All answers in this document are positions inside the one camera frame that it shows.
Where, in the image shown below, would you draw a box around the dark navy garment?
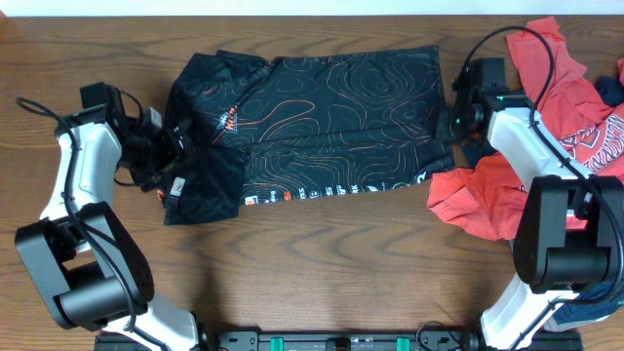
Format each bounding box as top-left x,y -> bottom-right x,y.
461,76 -> 623,168

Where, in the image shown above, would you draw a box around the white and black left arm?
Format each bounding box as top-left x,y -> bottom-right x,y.
15,82 -> 211,350

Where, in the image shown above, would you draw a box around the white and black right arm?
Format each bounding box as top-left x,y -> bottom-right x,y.
417,58 -> 623,350

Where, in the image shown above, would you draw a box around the red printed t-shirt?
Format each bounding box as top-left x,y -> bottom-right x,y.
427,17 -> 623,241

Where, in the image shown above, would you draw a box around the blue denim jeans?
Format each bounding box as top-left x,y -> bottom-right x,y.
543,287 -> 623,332

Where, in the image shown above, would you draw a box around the black orange-patterned jersey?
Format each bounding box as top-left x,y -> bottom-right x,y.
163,47 -> 454,225

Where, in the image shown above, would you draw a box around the black mounting rail base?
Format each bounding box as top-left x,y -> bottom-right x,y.
94,323 -> 584,351

